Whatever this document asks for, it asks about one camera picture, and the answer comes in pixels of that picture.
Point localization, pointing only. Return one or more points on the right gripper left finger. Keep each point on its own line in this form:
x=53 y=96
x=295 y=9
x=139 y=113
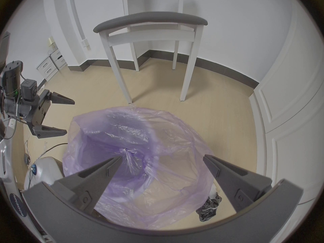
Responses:
x=88 y=186

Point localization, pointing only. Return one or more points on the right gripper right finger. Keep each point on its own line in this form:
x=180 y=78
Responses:
x=235 y=186

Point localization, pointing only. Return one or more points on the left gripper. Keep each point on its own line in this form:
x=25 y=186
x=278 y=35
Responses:
x=39 y=110

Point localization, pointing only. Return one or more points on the black plastic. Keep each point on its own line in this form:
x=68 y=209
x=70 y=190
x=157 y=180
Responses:
x=207 y=209

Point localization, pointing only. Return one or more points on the purple plastic bag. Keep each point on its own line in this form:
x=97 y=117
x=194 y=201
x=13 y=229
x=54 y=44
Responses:
x=172 y=140

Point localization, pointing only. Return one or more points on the white chest of drawers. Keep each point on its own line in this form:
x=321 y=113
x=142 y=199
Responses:
x=48 y=67

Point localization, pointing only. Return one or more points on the white wardrobe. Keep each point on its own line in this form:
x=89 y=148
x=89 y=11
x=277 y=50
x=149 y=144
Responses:
x=291 y=105

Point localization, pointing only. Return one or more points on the white chair with grey cushions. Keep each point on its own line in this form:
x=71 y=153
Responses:
x=151 y=19

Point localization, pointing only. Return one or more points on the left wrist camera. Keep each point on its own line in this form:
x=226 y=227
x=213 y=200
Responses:
x=28 y=88

